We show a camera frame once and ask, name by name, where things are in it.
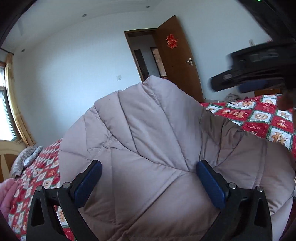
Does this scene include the yellow right curtain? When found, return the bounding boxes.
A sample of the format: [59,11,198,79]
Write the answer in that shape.
[4,53,36,147]

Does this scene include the red double happiness decoration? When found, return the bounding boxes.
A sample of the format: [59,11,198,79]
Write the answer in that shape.
[166,34,178,49]

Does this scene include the cream and brown headboard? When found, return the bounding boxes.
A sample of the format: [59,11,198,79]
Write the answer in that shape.
[0,140,26,182]

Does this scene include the window with grey frame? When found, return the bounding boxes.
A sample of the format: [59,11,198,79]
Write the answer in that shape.
[0,61,20,141]

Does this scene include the light pink puffer jacket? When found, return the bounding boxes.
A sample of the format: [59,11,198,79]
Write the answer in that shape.
[58,75,296,241]

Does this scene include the striped grey pillow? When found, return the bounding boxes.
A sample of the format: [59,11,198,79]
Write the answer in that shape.
[10,146,43,178]

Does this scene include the brown wooden cabinet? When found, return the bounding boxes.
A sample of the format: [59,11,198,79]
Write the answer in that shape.
[254,88,281,96]

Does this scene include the dark brown door frame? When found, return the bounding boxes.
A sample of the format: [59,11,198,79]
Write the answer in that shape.
[124,29,167,82]

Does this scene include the folded pink blanket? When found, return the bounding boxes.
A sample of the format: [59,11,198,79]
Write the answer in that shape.
[0,178,18,221]

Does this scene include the red patterned bed quilt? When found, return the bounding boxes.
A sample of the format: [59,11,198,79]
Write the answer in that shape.
[6,93,296,241]

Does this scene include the person's right hand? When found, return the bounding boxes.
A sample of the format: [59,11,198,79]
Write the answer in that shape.
[277,89,296,110]

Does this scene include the brown wooden door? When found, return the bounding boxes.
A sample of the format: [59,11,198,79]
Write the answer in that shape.
[155,16,204,102]

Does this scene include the silver door handle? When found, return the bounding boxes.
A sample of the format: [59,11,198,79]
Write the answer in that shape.
[186,58,193,66]

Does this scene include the clothes pile on floor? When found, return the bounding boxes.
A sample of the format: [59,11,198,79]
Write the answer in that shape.
[224,93,248,103]

